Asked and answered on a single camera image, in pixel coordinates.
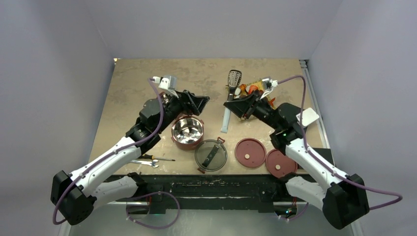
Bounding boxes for left red round lid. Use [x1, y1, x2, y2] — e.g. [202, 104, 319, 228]
[235, 138, 267, 168]

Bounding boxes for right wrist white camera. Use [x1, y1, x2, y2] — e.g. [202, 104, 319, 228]
[261, 77, 278, 99]

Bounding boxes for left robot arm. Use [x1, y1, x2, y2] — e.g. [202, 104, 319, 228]
[51, 90, 210, 226]

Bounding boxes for near red steel pot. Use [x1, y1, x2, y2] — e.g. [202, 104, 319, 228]
[171, 116, 205, 151]

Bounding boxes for metal serving tongs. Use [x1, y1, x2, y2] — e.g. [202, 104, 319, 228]
[220, 69, 242, 133]

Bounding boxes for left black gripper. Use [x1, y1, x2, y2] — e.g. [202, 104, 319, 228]
[156, 89, 209, 133]

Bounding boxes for transparent grey pot lid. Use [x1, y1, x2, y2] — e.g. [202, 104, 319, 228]
[194, 137, 228, 174]

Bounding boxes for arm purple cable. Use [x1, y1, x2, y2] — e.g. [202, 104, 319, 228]
[277, 75, 403, 211]
[52, 77, 165, 226]

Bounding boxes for silver open-end wrench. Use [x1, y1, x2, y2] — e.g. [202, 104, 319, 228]
[130, 160, 159, 168]

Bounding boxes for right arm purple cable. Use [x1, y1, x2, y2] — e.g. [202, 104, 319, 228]
[277, 75, 403, 211]

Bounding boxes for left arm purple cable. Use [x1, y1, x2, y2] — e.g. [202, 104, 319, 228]
[52, 77, 165, 226]

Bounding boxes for yellow black screwdriver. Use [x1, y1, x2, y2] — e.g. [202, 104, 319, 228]
[138, 154, 175, 161]

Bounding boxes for aluminium frame rail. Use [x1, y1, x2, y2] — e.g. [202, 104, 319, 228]
[59, 59, 365, 236]

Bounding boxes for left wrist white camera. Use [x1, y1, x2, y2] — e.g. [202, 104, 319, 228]
[152, 75, 179, 98]

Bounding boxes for white small box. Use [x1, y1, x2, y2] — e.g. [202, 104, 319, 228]
[296, 108, 320, 127]

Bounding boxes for right red round lid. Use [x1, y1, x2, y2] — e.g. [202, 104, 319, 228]
[265, 149, 298, 178]

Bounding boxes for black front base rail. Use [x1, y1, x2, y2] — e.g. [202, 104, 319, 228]
[107, 173, 327, 214]

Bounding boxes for wrist white camera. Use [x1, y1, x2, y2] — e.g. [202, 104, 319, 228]
[261, 77, 278, 99]
[152, 75, 179, 98]

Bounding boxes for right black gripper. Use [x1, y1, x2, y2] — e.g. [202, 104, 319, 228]
[225, 89, 281, 131]

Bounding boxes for red round lid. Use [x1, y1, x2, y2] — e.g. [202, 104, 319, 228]
[235, 138, 267, 168]
[265, 149, 298, 178]

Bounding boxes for yellow food tray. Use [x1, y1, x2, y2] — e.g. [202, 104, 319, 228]
[234, 77, 278, 109]

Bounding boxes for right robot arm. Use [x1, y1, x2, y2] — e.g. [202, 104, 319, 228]
[224, 92, 370, 230]

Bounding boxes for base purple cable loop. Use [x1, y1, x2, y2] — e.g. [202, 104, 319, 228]
[125, 191, 180, 230]

